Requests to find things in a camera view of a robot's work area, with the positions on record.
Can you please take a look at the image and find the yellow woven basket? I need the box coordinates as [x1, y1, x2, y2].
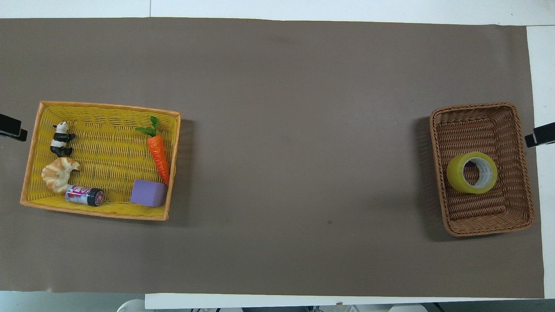
[20, 101, 182, 221]

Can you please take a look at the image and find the yellow tape roll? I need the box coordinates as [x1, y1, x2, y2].
[446, 151, 498, 195]

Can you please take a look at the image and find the brown wicker basket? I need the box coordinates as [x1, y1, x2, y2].
[429, 102, 535, 237]

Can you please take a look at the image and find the toy carrot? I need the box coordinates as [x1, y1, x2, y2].
[135, 116, 170, 186]

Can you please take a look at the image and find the purple foam block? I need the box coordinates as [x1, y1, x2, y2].
[130, 179, 168, 208]

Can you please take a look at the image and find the small drink can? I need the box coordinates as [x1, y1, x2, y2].
[65, 185, 105, 207]

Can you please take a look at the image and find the panda figurine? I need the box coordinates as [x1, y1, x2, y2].
[50, 121, 76, 158]

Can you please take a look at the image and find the toy croissant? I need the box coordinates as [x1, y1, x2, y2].
[41, 157, 82, 194]

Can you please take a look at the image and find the black stand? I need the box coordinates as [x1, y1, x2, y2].
[0, 114, 28, 142]
[524, 123, 555, 149]

